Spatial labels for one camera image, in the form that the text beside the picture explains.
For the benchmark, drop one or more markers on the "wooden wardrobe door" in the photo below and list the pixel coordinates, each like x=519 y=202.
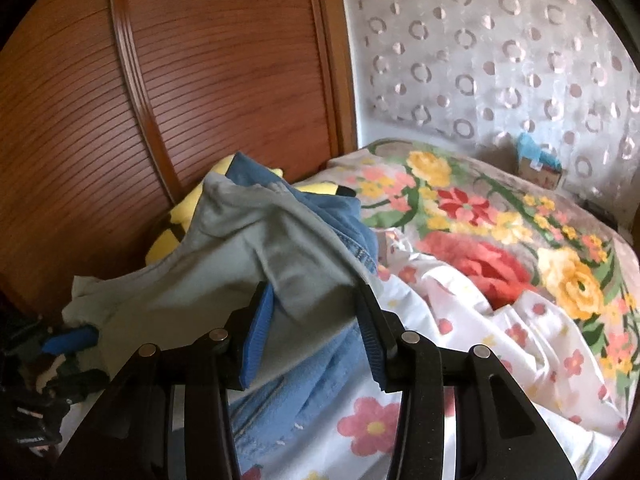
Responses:
x=112 y=110

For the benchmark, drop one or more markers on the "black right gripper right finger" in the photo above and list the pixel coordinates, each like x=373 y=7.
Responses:
x=499 y=433

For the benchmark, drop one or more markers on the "grey-green pants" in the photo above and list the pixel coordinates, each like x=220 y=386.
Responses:
x=185 y=295

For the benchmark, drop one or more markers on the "folded blue jeans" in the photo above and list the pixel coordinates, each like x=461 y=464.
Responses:
x=312 y=248

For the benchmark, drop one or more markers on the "cardboard box with blue item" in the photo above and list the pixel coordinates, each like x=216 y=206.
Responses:
x=537 y=165

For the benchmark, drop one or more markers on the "floral pink blanket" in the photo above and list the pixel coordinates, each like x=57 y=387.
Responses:
x=550 y=289

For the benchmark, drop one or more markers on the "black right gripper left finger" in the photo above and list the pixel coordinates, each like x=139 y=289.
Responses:
x=125 y=435

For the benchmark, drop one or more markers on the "white strawberry flower bedsheet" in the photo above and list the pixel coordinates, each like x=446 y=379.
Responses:
x=355 y=438

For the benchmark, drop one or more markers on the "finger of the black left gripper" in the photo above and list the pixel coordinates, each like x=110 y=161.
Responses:
x=75 y=340

